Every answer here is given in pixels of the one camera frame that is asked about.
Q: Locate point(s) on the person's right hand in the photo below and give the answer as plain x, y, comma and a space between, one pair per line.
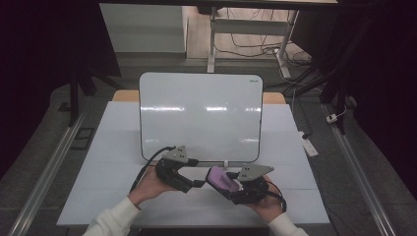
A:
270, 206

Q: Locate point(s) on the black and purple board eraser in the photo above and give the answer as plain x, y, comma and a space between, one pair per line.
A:
223, 178

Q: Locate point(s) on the wooden table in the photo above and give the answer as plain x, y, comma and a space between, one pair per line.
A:
126, 96

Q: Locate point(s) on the aluminium rail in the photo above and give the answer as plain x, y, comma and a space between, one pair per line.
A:
46, 177
360, 177

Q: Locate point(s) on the black stand with legs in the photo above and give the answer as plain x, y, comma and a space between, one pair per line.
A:
334, 95

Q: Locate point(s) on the white cabinet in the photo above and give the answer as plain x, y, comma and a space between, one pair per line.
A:
144, 29

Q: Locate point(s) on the white dry-erase board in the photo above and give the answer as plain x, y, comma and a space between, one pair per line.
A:
196, 114

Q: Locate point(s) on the small white plug adaptor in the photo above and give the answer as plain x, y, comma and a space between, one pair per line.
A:
331, 118

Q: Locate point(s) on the person's left hand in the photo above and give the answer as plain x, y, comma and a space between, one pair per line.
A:
147, 188

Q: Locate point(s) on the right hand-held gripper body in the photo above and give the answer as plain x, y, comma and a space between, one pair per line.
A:
254, 191

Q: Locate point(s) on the white power strip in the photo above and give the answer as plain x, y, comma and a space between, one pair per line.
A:
309, 146

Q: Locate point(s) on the white board stand clip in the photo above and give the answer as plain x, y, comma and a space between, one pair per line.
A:
226, 163

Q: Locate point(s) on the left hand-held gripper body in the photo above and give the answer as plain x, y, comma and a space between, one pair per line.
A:
168, 173

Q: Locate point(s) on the black tripod stand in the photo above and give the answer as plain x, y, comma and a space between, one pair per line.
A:
74, 95

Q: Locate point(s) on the white desk frame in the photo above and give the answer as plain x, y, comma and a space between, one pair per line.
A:
249, 27

